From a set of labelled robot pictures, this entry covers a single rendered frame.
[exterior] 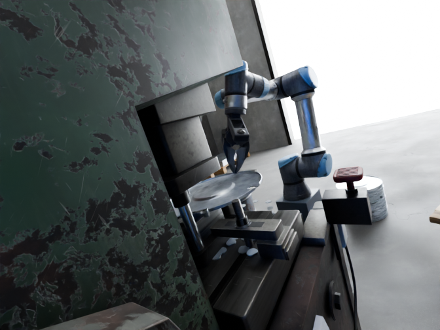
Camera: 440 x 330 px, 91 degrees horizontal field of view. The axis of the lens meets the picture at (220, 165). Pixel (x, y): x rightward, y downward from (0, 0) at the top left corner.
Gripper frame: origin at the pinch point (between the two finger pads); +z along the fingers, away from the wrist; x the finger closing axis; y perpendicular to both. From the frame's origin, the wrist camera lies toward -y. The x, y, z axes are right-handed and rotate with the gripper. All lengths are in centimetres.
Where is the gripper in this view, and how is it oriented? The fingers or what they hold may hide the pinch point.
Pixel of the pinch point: (236, 169)
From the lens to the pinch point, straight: 73.1
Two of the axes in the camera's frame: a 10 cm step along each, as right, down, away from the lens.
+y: -2.1, -1.2, 9.7
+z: -0.1, 9.9, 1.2
